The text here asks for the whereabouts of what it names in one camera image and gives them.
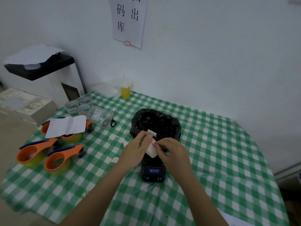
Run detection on person's left hand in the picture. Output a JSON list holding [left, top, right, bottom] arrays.
[[118, 130, 153, 172]]

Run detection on person's right hand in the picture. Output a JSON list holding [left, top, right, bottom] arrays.
[[154, 137, 194, 180]]

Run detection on white label sticker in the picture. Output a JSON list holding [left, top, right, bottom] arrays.
[[141, 134, 158, 159]]

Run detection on person's left forearm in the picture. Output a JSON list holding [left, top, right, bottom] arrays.
[[58, 160, 132, 226]]

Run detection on person's right forearm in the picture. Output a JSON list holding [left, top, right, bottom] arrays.
[[174, 171, 230, 226]]

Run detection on bin with black trash bag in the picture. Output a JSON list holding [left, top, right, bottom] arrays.
[[130, 108, 182, 153]]

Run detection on black label printer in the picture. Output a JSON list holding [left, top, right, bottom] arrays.
[[141, 152, 166, 183]]

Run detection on yellow drink cup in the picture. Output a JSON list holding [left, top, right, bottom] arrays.
[[119, 74, 132, 99]]

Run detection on clear plastic bag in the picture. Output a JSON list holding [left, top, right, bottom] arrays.
[[87, 105, 114, 129]]

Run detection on green checkered tablecloth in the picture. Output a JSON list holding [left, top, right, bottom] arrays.
[[0, 90, 290, 226]]

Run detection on clear plastic container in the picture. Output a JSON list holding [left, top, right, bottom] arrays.
[[92, 82, 121, 98]]

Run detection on orange tape dispenser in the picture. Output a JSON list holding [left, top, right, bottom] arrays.
[[41, 116, 94, 144], [16, 138, 58, 168], [44, 144, 87, 176]]

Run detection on folded white paper sheet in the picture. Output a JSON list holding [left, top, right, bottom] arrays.
[[45, 115, 87, 139]]

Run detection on black and white cabinet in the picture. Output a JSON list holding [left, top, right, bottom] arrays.
[[3, 52, 86, 109]]

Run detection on white foam box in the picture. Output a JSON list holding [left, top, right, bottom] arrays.
[[0, 88, 57, 126]]

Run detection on black handled scissors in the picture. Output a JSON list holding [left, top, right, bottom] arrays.
[[102, 110, 117, 128]]

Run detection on white paper wall sign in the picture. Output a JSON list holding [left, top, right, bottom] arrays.
[[109, 0, 148, 49]]

